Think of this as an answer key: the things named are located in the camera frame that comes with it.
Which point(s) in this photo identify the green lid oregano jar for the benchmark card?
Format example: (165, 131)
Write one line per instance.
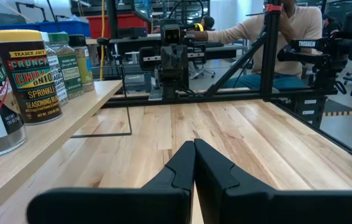
(69, 71)

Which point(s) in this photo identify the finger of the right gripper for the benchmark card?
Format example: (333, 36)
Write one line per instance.
(180, 59)
(168, 59)

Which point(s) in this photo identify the person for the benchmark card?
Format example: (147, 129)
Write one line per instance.
(288, 37)
(207, 23)
(330, 25)

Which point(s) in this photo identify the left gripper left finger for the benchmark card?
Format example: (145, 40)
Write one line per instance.
(116, 205)

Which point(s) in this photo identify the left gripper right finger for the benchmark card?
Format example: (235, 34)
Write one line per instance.
(272, 205)

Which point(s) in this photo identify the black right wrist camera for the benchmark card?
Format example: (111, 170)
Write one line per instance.
(171, 34)

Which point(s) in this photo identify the red frame clamp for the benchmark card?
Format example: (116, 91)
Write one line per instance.
(273, 7)

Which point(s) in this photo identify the black aluminium table frame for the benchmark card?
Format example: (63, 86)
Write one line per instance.
(225, 95)

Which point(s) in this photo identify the red storage tote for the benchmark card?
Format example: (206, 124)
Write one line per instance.
(126, 23)

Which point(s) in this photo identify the blue storage tote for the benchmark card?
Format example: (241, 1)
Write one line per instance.
(54, 27)

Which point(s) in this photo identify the yellow lid chili onion jar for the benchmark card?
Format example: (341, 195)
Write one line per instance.
(29, 84)

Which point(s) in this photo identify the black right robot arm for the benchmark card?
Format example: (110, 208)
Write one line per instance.
(174, 84)

